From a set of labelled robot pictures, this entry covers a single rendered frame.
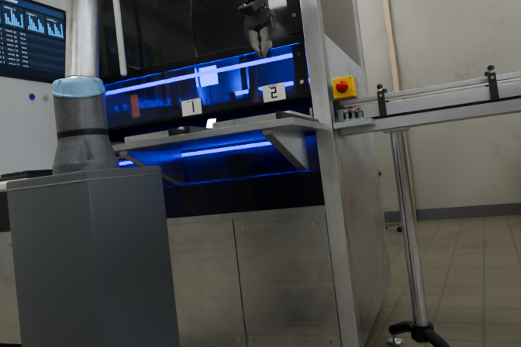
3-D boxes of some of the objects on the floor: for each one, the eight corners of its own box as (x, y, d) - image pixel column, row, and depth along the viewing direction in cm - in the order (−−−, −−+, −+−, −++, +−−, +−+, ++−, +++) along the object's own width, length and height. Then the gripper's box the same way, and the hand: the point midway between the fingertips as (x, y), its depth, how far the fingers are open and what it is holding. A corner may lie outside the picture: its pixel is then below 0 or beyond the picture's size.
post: (349, 372, 169) (279, -199, 177) (366, 373, 167) (295, -205, 175) (346, 380, 163) (274, -212, 171) (363, 382, 160) (289, -219, 169)
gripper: (275, -8, 149) (283, 59, 149) (249, -1, 153) (257, 64, 152) (266, -17, 141) (274, 53, 141) (238, -9, 145) (246, 60, 144)
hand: (261, 53), depth 144 cm, fingers closed
